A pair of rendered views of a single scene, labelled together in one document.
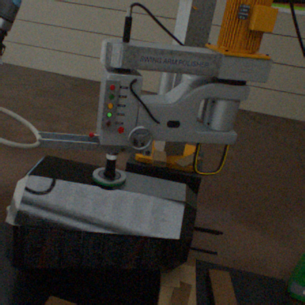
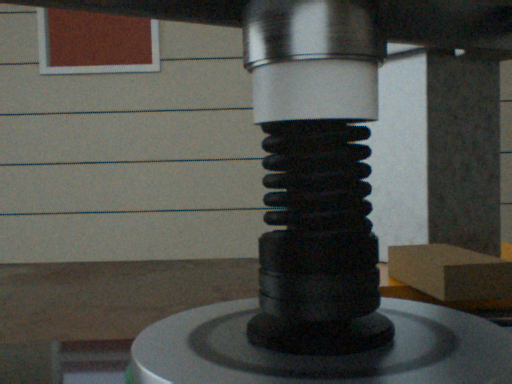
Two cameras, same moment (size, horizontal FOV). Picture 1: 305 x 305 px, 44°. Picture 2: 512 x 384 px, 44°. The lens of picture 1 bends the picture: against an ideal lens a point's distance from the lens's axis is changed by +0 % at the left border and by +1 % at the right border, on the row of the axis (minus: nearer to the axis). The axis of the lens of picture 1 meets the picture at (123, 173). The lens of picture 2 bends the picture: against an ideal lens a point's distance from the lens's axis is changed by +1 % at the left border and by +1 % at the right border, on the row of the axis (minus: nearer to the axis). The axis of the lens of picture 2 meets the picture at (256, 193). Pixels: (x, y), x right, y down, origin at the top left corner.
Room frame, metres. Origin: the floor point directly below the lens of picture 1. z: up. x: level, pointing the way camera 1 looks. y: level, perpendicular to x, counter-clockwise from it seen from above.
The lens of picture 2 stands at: (1.82, 0.19, 0.98)
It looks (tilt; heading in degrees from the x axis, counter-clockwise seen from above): 3 degrees down; 350
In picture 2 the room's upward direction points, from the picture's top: 1 degrees counter-clockwise
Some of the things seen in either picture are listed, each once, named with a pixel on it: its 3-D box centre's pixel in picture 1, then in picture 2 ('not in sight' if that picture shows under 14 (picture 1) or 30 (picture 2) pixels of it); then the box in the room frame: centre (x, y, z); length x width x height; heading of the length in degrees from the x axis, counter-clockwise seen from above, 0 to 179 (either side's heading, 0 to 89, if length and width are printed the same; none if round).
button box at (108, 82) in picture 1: (109, 105); not in sight; (2.04, 0.13, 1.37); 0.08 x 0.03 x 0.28; 104
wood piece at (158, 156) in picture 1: (159, 158); (444, 269); (2.70, -0.26, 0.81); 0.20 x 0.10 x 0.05; 179
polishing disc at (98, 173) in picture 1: (109, 175); (320, 344); (2.17, 0.09, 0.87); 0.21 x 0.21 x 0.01
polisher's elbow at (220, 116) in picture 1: (220, 111); not in sight; (2.33, -0.55, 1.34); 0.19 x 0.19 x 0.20
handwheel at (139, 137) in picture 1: (138, 136); not in sight; (2.08, -0.06, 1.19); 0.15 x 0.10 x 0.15; 104
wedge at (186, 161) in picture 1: (188, 160); not in sight; (2.75, -0.49, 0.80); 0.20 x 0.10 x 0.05; 130
